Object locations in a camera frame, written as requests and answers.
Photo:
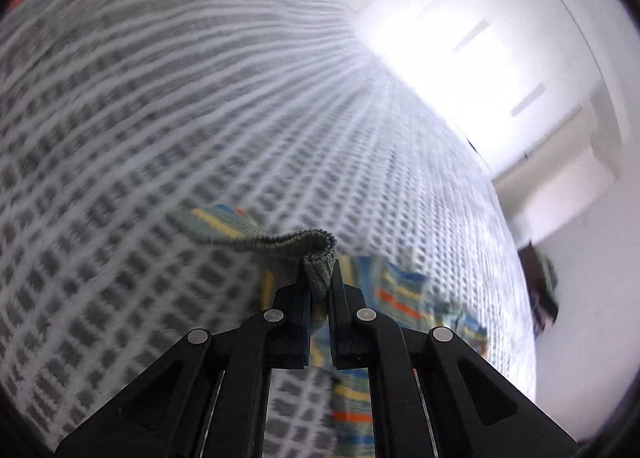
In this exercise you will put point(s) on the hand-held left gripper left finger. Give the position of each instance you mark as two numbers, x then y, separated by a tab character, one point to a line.
295	320

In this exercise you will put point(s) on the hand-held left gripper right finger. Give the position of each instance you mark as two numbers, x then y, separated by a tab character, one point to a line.
345	323

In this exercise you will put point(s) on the striped knit shirt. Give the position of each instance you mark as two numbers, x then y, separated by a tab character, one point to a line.
400	295

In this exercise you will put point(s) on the dark wooden dresser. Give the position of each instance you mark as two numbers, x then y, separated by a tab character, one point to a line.
540	288

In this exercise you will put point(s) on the white grey waffle blanket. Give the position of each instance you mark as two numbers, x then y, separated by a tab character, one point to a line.
200	113

